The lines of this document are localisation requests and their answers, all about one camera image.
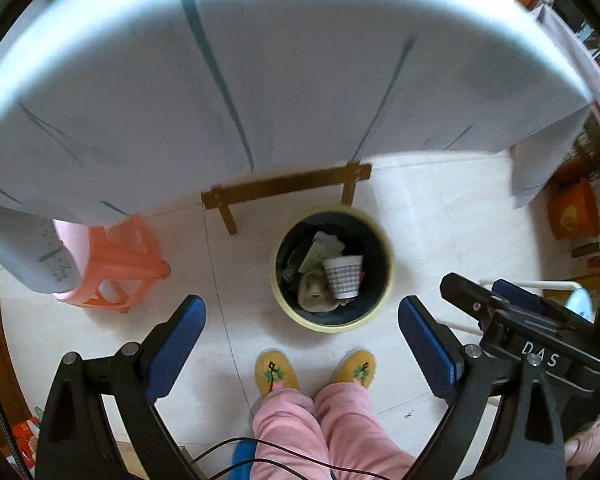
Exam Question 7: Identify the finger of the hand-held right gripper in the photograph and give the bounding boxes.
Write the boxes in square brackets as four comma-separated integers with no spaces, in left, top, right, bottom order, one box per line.
[491,280,596,328]
[440,272,501,333]

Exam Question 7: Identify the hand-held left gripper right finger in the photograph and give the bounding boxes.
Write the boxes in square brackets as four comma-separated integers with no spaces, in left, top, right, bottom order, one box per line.
[397,296,568,480]

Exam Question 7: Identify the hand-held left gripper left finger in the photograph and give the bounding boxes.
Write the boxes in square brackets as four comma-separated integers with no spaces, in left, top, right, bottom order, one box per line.
[34,294,207,480]

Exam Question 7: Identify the white checked paper cup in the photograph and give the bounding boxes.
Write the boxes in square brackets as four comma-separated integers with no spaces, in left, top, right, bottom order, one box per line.
[322,255,365,301]

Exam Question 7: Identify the yellow waste bin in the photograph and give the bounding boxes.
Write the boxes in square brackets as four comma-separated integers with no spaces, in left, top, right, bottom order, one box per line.
[270,205,395,333]

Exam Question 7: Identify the brown drink carton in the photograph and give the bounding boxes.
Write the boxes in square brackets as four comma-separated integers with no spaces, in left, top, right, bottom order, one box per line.
[297,270,338,312]

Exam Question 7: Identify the cream and green paper box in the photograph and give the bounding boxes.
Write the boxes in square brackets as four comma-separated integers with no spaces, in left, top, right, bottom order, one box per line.
[297,231,346,273]

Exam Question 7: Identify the person's right hand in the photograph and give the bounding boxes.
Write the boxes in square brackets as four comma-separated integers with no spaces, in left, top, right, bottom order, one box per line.
[564,410,600,468]

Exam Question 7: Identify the light blue chair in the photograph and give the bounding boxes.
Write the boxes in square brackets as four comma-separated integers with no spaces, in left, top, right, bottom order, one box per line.
[565,287,596,323]

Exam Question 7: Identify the yellow embroidered slipper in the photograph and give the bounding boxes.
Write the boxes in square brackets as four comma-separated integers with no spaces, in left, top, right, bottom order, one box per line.
[255,349,301,401]
[330,350,377,388]

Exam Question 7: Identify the orange plastic stool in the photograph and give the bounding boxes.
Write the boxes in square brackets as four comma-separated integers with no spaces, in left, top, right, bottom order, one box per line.
[55,215,172,314]

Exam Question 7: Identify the orange plastic bucket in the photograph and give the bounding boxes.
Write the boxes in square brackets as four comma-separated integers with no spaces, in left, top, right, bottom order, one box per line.
[547,177,600,241]

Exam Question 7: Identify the person's pink pants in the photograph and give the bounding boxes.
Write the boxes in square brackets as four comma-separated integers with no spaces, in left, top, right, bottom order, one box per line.
[250,382,416,480]

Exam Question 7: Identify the red cardboard box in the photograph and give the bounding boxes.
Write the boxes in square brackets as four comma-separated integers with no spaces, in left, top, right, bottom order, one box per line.
[10,417,41,466]

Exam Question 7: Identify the white leaf print tablecloth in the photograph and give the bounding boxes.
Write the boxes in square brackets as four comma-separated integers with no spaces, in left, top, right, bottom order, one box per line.
[0,0,596,296]

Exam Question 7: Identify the thin black cable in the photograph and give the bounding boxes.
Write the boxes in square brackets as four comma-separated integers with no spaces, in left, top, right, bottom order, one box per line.
[190,437,396,480]

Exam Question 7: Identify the wooden table leg frame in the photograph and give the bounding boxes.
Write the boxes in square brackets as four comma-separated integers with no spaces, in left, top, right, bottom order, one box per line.
[201,160,372,237]

